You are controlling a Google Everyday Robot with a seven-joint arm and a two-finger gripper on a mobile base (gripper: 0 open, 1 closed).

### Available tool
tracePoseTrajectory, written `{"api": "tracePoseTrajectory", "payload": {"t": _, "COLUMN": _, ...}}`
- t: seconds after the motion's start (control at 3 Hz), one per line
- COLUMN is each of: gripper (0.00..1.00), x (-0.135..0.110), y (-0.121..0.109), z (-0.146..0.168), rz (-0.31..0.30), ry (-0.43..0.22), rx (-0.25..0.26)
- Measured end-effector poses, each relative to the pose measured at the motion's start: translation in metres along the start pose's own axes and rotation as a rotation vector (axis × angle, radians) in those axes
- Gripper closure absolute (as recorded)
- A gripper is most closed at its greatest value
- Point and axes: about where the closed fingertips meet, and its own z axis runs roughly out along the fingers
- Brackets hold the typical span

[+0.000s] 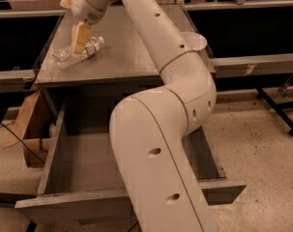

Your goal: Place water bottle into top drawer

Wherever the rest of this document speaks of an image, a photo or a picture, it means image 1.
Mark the grey cabinet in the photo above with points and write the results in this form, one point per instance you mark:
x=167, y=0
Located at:
x=122, y=65

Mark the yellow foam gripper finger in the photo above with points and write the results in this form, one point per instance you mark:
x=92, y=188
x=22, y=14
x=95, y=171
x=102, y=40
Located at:
x=81, y=35
x=66, y=4

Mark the grey right bench rail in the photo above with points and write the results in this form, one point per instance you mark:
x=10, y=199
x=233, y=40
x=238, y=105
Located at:
x=253, y=65

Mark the black stand leg with wheel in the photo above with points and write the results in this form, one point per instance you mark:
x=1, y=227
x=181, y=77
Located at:
x=278, y=107

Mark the grey left bench rail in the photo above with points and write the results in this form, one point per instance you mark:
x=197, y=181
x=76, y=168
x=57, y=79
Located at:
x=16, y=81

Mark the clear plastic water bottle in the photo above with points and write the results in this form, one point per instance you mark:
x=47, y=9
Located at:
x=65, y=58

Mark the grey bench rail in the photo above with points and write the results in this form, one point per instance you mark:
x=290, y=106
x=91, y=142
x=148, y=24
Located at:
x=16, y=81
x=253, y=65

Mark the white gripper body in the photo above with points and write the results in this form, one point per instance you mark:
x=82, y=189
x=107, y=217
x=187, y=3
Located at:
x=83, y=9

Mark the white ceramic bowl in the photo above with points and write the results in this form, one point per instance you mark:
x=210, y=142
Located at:
x=196, y=42

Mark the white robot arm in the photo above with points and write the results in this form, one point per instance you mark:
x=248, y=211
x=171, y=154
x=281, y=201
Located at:
x=147, y=128

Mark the grey open top drawer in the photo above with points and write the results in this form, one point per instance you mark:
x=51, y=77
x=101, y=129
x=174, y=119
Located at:
x=80, y=180

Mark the brown cardboard box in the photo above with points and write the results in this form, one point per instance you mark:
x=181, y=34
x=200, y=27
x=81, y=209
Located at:
x=33, y=128

